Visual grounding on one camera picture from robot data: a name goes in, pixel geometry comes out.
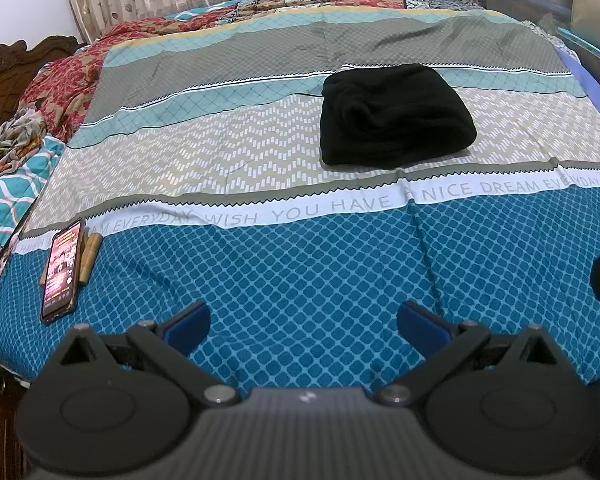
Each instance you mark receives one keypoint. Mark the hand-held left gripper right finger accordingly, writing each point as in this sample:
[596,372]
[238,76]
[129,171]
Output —
[420,322]

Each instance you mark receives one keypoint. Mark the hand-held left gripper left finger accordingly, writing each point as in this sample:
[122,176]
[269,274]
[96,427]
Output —
[190,322]

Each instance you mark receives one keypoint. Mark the black pants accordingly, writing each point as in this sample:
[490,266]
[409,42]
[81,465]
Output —
[390,120]

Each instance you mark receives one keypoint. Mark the striped patterned bedsheet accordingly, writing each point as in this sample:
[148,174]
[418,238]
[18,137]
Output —
[280,280]

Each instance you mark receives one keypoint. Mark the wooden stick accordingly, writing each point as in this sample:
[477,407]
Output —
[90,257]
[43,276]

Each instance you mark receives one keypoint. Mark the smartphone in dark case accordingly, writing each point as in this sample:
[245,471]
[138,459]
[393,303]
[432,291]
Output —
[62,270]

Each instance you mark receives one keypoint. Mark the periwinkle blue sheet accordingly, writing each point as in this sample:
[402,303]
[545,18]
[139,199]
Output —
[597,95]

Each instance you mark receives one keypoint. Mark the teal patterned pillow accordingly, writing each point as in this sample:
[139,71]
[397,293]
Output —
[10,200]

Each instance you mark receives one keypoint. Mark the teal-edged beige panel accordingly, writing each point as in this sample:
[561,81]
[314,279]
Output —
[597,35]

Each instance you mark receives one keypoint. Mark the floral scarf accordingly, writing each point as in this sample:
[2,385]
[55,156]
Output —
[17,140]

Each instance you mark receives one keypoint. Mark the red floral blanket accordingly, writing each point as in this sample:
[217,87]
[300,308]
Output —
[70,80]

